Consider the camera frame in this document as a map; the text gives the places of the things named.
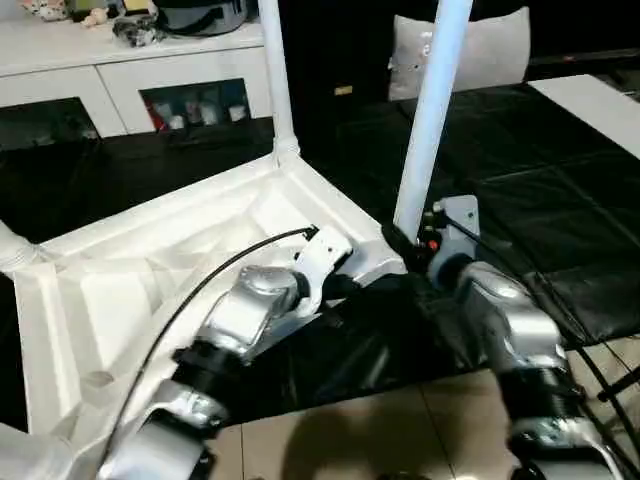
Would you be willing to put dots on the black work mat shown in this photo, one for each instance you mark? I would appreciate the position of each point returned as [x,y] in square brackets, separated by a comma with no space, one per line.
[525,175]

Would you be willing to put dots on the grey cushion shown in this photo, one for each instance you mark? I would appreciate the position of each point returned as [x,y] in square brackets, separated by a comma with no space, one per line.
[490,55]

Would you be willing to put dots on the grey rounded device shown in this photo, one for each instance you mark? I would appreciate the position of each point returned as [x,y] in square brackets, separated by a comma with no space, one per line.
[200,20]

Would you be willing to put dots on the white plastic table leg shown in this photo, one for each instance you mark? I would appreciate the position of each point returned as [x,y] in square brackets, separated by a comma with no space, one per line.
[12,247]
[277,75]
[430,125]
[30,455]

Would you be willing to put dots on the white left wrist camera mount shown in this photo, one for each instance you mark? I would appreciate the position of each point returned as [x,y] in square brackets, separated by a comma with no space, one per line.
[320,255]

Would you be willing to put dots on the black box with yellow label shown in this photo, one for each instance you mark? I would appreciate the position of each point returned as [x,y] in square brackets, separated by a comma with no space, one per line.
[340,50]

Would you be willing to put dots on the pale small toy figure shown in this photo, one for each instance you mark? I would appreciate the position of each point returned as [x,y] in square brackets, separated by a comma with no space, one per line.
[94,19]

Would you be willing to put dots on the black tripod leg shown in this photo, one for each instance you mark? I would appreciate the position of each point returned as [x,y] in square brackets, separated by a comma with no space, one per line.
[620,387]

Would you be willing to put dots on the white plastic table top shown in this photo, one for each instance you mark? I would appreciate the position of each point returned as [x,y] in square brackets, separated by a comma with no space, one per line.
[125,260]

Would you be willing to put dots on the dark tangled small object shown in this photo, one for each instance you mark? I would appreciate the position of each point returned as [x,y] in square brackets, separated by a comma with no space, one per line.
[135,30]

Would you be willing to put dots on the yellow small box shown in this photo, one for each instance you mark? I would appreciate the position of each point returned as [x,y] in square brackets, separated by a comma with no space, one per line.
[135,5]

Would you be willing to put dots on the white flat board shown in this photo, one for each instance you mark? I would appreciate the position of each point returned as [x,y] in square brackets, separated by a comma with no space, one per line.
[590,105]

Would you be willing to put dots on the white cabinet with glass doors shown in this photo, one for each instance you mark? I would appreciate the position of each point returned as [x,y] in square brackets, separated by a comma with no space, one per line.
[50,50]

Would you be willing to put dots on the white spotted soft toy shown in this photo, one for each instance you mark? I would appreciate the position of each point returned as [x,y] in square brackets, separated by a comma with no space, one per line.
[45,9]

